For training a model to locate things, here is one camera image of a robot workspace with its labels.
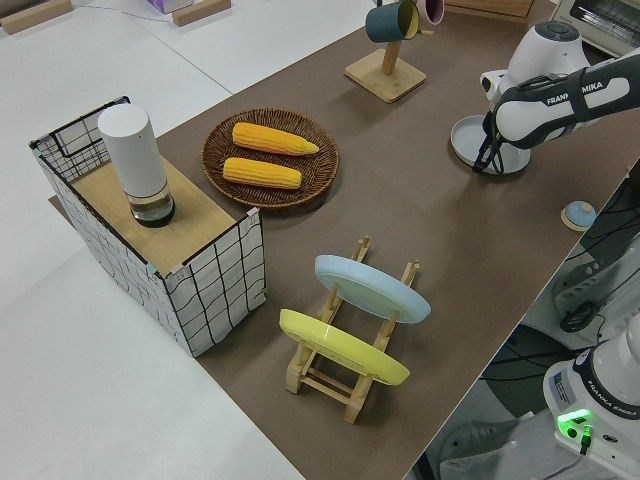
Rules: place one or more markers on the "gray round plate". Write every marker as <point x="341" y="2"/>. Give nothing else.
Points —
<point x="465" y="137"/>

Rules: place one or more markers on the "blue service bell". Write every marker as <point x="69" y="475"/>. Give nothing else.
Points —
<point x="579" y="214"/>

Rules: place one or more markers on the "light blue plate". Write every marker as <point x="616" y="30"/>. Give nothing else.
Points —
<point x="370" y="290"/>

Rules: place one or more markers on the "light wooden board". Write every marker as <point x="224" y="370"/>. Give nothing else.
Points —
<point x="195" y="220"/>

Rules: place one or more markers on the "short wooden block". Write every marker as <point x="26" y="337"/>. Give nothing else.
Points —
<point x="200" y="12"/>

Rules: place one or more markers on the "gray power strip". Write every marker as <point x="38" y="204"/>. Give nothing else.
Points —
<point x="580" y="282"/>

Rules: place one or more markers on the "cream toaster oven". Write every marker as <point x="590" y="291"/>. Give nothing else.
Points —
<point x="610" y="20"/>

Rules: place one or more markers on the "gray stand foot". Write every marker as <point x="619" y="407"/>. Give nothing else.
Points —
<point x="475" y="440"/>

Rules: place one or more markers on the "long wooden block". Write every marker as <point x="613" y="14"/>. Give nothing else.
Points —
<point x="30" y="17"/>

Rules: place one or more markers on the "yellow corn cob pointed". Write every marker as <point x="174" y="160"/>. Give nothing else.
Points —
<point x="270" y="139"/>

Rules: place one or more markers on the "dark teal mug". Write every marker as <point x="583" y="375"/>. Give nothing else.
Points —
<point x="385" y="22"/>

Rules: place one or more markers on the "yellow corn cob blunt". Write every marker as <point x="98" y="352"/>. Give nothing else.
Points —
<point x="260" y="173"/>

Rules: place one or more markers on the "brown table mat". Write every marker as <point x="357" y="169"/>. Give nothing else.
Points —
<point x="380" y="220"/>

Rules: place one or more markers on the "wooden box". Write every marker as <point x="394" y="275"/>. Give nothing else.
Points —
<point x="490" y="7"/>

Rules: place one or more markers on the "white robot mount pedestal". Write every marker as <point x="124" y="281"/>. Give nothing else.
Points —
<point x="540" y="450"/>

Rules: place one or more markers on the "wooden plate rack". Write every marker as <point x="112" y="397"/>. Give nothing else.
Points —
<point x="320" y="385"/>

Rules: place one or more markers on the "white cylinder bottle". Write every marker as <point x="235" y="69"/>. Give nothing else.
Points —
<point x="135" y="155"/>

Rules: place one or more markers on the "purple box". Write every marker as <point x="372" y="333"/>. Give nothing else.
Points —
<point x="167" y="4"/>

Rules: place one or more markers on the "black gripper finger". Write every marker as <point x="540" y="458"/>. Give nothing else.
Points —
<point x="500" y="160"/>

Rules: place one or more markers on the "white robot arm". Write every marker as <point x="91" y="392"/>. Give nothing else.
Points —
<point x="545" y="107"/>

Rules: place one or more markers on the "pink binder clip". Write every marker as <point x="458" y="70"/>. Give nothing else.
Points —
<point x="253" y="214"/>
<point x="177" y="271"/>

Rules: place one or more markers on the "wooden mug tree stand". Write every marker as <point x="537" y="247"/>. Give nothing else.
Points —
<point x="385" y="80"/>

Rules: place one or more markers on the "brown wicker basket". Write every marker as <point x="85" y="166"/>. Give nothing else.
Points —
<point x="320" y="175"/>

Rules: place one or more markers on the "yellow plate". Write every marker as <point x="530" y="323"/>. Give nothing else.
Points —
<point x="340" y="347"/>

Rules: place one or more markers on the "white grid pattern storage box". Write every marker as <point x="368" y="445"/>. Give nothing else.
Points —
<point x="215" y="295"/>

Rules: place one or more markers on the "teal binder clip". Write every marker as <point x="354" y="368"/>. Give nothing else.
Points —
<point x="151" y="270"/>

